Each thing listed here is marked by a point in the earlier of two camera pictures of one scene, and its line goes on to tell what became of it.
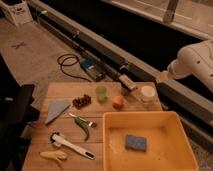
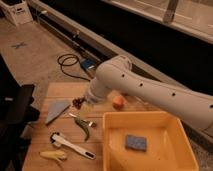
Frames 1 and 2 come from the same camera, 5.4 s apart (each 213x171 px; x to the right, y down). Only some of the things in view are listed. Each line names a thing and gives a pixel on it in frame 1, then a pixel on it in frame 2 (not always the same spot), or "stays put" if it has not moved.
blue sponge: [135, 142] stays put
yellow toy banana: [57, 154] stays put
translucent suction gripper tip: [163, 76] → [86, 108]
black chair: [17, 118] stays put
